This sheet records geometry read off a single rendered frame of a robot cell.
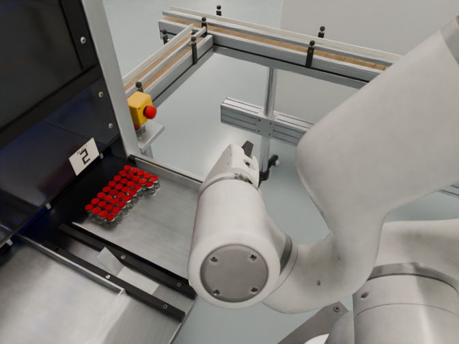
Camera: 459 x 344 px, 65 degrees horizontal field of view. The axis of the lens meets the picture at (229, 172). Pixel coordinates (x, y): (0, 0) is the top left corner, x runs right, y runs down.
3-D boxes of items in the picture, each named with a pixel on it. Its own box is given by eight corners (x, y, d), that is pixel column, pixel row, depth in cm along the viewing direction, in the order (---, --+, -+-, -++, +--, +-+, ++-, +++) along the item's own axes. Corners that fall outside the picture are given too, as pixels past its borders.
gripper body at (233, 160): (227, 156, 44) (226, 135, 55) (184, 220, 47) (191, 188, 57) (277, 187, 45) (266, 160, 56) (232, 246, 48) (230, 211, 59)
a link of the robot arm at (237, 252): (283, 212, 44) (227, 165, 42) (308, 277, 32) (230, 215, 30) (238, 256, 46) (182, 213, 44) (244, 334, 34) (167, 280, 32)
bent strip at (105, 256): (102, 269, 85) (95, 256, 81) (110, 259, 87) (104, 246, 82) (151, 296, 80) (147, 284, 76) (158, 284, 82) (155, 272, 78)
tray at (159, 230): (76, 230, 92) (72, 222, 90) (137, 166, 108) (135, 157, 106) (189, 287, 82) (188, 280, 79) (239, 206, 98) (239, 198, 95)
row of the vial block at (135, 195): (108, 228, 92) (103, 218, 89) (149, 182, 103) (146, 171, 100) (115, 232, 92) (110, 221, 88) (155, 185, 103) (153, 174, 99)
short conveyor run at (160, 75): (119, 149, 119) (107, 110, 107) (83, 136, 123) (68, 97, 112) (216, 55, 161) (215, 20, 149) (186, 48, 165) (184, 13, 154)
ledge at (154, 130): (108, 139, 119) (106, 135, 118) (132, 117, 127) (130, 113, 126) (142, 152, 115) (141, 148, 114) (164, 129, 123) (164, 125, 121)
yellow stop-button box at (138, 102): (121, 120, 111) (117, 101, 105) (136, 107, 115) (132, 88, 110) (142, 127, 108) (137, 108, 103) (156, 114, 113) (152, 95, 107)
